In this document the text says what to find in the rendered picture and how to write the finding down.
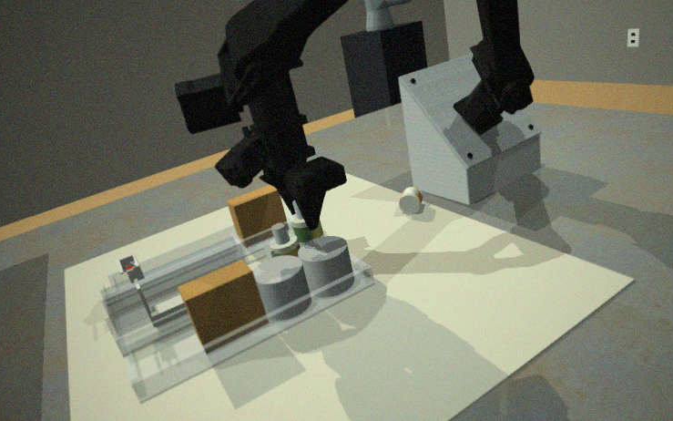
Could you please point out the brown box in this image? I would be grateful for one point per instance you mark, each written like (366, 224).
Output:
(256, 211)
(222, 301)

